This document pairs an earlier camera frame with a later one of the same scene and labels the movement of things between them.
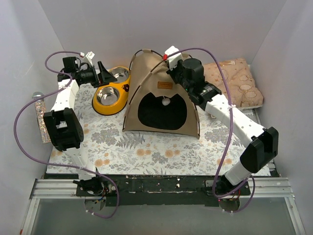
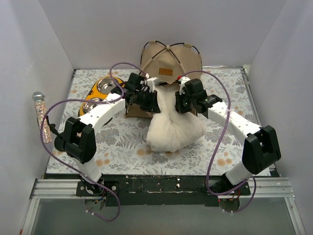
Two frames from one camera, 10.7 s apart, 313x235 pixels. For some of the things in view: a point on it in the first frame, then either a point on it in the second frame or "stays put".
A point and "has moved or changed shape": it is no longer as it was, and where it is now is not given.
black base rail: x=159 y=190 stays put
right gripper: x=172 y=73 → x=181 y=103
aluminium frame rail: x=261 y=188 stays put
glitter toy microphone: x=38 y=97 stays put
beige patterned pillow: x=244 y=90 → x=169 y=130
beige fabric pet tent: x=156 y=104 has moved or changed shape
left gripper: x=99 y=75 → x=151 y=103
